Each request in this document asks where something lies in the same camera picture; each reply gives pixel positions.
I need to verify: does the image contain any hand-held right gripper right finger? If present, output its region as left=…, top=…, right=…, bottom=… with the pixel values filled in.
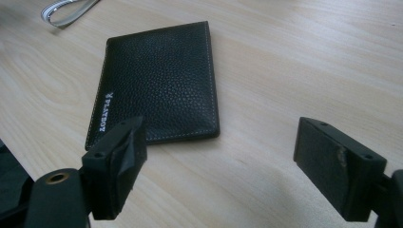
left=293, top=116, right=388, bottom=222

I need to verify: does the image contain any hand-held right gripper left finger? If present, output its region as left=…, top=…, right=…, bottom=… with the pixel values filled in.
left=81, top=115, right=148, bottom=221

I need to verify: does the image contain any black leather wallet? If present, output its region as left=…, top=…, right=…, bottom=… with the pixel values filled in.
left=84, top=20, right=221, bottom=151

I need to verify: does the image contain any white and grey strap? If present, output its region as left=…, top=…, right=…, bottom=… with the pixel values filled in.
left=40, top=0, right=102, bottom=29

